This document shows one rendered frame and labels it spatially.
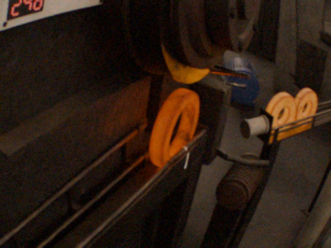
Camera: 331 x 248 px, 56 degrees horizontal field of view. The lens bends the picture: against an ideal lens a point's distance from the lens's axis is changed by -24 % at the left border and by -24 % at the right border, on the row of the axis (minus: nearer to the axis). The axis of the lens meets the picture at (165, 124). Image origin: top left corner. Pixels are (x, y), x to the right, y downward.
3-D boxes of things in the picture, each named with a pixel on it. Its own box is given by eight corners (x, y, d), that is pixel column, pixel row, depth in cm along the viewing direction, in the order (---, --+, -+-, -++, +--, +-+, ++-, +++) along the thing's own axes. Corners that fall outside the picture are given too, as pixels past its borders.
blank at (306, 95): (293, 89, 122) (299, 93, 119) (315, 85, 128) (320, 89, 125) (287, 127, 129) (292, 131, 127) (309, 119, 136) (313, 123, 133)
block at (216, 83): (176, 156, 117) (189, 78, 106) (188, 145, 124) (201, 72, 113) (208, 167, 113) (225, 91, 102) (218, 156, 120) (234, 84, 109)
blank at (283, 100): (267, 94, 115) (273, 98, 113) (294, 89, 122) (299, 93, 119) (260, 136, 123) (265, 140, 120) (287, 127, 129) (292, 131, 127)
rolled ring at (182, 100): (205, 83, 93) (192, 78, 94) (169, 106, 78) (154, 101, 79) (192, 150, 101) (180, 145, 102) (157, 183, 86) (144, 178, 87)
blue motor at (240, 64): (220, 105, 298) (227, 65, 283) (220, 81, 349) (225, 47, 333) (256, 114, 296) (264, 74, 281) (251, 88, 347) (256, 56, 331)
